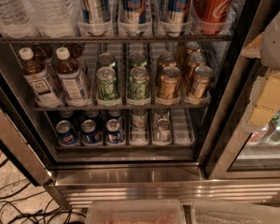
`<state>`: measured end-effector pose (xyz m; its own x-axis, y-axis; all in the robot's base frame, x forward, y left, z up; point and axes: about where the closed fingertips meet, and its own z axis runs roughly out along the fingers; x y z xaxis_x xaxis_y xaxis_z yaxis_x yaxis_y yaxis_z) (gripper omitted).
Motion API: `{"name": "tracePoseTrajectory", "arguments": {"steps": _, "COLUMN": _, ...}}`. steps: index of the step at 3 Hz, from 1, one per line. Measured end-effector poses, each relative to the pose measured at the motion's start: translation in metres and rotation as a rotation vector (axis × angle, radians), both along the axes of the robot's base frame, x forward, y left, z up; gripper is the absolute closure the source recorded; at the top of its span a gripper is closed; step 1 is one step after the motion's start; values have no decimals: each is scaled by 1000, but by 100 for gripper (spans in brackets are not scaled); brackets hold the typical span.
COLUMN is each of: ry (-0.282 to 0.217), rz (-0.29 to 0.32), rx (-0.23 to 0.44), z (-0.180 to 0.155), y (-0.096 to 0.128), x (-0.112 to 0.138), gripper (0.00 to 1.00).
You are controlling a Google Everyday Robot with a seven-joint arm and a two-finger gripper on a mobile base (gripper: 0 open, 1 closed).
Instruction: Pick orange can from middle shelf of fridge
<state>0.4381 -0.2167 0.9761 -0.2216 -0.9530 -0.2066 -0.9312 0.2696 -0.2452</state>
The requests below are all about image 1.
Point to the middle blue energy can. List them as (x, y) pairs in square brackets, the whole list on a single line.
[(134, 14)]

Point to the left tea bottle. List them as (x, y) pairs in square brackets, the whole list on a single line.
[(42, 80)]

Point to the right blue pepsi can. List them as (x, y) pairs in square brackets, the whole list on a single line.
[(113, 132)]

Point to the front right green can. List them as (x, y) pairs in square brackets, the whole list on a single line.
[(139, 83)]

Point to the fridge glass door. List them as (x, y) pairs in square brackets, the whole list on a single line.
[(248, 143)]

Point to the blue energy can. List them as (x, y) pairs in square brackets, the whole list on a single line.
[(174, 14), (134, 14)]

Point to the stainless steel fridge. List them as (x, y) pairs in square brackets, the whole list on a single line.
[(138, 168)]

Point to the right clear plastic bin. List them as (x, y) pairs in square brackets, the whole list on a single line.
[(204, 212)]

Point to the silver can bottom shelf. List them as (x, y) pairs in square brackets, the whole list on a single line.
[(162, 132)]

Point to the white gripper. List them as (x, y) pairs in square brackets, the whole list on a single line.
[(277, 41)]

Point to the clear plastic bin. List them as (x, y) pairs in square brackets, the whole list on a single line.
[(204, 212), (136, 212)]

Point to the left clear plastic bin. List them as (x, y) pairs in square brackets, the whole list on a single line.
[(136, 212)]

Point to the right blue energy can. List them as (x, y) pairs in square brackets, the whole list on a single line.
[(174, 14)]

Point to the left blue pepsi can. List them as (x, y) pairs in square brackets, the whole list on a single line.
[(67, 135)]

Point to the orange can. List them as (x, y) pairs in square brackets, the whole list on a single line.
[(194, 60), (200, 82), (168, 83), (166, 59), (187, 48)]

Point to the right water bottle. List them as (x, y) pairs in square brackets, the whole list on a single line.
[(54, 18)]

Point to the rear right green can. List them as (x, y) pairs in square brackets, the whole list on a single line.
[(138, 59)]

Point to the front left green can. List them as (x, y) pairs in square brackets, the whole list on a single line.
[(107, 84)]

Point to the rear left green can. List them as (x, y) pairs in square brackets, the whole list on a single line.
[(107, 59)]

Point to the red cola can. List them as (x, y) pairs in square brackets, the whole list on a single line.
[(211, 13)]

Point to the left silver energy can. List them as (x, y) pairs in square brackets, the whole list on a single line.
[(95, 14)]

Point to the blue pepsi can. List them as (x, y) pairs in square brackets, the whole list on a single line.
[(113, 132), (91, 135), (67, 135)]

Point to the left water bottle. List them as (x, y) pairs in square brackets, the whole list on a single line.
[(14, 20)]

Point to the green can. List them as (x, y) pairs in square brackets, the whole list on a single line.
[(138, 59), (139, 83), (107, 84), (107, 59)]

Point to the middle blue pepsi can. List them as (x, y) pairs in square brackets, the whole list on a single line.
[(91, 135)]

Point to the tea bottle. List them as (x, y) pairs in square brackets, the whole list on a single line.
[(72, 77), (42, 80)]

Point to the water bottle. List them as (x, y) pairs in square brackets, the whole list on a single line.
[(54, 18), (14, 20)]

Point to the white diet can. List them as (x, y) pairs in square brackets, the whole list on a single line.
[(139, 118)]

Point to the right tea bottle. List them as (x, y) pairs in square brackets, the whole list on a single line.
[(72, 77)]

